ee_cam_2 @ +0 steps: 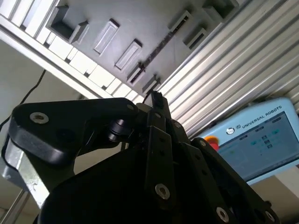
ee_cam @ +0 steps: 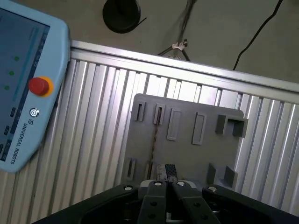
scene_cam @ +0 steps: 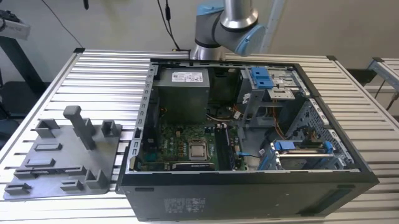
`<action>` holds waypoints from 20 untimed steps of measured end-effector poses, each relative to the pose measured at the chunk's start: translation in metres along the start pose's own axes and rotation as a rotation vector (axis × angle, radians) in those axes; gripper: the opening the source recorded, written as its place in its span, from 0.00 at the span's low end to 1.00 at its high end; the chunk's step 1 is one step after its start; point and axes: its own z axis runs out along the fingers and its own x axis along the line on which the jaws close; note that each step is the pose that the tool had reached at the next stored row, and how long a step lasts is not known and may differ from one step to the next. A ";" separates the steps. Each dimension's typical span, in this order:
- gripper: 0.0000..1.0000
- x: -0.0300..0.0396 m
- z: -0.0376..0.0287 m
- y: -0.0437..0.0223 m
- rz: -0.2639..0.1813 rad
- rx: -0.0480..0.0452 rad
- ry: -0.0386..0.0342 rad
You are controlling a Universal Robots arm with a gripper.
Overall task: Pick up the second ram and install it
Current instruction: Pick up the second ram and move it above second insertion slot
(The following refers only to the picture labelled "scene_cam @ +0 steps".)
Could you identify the grey disk bay cage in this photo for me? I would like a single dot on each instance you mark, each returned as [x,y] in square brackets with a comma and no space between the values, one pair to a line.
[340,158]

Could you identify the black CPU socket frame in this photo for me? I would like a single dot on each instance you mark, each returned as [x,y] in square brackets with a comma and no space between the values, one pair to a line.
[198,141]

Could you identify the white silver wrist camera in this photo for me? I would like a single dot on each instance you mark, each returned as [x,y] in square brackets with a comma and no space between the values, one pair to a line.
[15,30]

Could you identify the green motherboard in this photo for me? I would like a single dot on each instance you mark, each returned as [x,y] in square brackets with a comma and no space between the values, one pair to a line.
[174,140]

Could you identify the grey power supply unit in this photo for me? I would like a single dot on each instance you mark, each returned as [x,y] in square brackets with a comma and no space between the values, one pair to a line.
[184,102]

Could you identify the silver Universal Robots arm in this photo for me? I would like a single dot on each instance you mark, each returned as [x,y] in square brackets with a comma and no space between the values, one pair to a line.
[218,30]

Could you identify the neighbouring metal slat table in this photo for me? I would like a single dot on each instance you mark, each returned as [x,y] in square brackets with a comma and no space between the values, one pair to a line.
[388,74]

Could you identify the black hanging rod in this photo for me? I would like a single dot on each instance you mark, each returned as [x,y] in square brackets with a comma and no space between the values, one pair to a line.
[86,4]

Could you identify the blue disk carrier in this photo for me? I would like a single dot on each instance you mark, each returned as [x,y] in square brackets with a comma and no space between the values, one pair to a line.
[285,145]

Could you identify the blue drive latch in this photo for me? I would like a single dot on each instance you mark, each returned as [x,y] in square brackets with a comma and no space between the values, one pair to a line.
[261,78]

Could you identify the grey metal drive cage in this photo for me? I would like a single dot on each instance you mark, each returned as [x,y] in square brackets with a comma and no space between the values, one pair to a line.
[256,98]

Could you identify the grey plastic parts rack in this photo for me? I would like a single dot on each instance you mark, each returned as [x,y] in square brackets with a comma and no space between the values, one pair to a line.
[62,158]

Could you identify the black table corner cap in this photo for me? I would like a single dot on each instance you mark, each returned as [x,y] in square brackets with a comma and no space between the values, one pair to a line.
[332,58]
[80,50]
[378,59]

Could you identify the black box beyond table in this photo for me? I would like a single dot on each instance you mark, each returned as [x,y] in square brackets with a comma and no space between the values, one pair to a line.
[358,77]

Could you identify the black graphics card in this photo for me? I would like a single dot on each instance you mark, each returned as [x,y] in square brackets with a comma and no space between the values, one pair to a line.
[193,166]

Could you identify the black open PC case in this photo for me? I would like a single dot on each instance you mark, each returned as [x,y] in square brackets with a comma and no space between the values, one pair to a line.
[218,198]

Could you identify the silver drive bracket plate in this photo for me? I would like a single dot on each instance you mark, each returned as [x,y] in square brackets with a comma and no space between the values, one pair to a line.
[281,94]

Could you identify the silver CPU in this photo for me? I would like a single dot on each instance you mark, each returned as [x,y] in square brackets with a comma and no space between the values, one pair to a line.
[198,152]

